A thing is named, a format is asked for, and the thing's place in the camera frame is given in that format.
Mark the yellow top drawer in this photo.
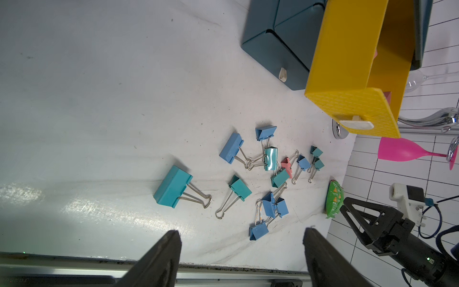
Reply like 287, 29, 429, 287
305, 1, 415, 138

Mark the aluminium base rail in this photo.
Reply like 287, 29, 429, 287
1, 252, 312, 287

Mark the teal shiny binder clip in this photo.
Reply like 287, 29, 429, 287
215, 175, 252, 220

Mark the silver glass rack stand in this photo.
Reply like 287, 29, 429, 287
331, 100, 459, 162

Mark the teal binder clip front left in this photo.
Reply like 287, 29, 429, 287
154, 165, 212, 209

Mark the blue binder clip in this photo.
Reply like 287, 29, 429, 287
275, 197, 289, 218
219, 132, 249, 169
255, 125, 277, 161
291, 154, 311, 185
249, 216, 274, 241

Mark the teal binder clip upright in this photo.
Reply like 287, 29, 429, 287
271, 169, 290, 200

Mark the blue binder clip centre low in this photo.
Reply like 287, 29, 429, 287
255, 192, 276, 225

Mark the green snack packet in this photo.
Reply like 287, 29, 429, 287
325, 179, 344, 218

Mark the blue binder clip top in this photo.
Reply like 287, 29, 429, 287
291, 154, 311, 185

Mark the pink binder clip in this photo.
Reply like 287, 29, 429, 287
383, 92, 392, 104
281, 149, 300, 179

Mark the blue binder clip upper middle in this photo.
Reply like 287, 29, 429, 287
255, 125, 277, 161

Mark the teal drawer cabinet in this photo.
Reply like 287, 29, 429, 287
241, 1, 433, 91

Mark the teal binder clip centre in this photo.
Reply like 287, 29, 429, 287
247, 147, 278, 171

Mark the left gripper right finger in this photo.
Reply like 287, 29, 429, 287
303, 227, 372, 287

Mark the pink binder clip top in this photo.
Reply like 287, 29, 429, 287
281, 149, 300, 179

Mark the magenta plastic wine glass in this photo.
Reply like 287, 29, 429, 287
378, 138, 459, 171

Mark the clear glass on rack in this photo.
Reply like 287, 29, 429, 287
405, 69, 459, 93

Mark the blue binder clip bottom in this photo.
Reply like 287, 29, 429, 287
249, 216, 274, 241

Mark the teal binder clip upper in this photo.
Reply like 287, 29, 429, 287
307, 145, 323, 173

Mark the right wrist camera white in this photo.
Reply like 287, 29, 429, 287
389, 183, 426, 227

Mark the blue binder clip middle right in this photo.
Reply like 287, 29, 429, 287
275, 197, 289, 218

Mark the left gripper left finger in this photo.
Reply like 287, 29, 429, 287
115, 230, 182, 287

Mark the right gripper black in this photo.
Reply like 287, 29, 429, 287
340, 197, 459, 287

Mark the blue binder clip left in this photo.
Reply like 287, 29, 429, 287
219, 132, 249, 169

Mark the teal binder clip right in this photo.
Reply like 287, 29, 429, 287
308, 157, 325, 184

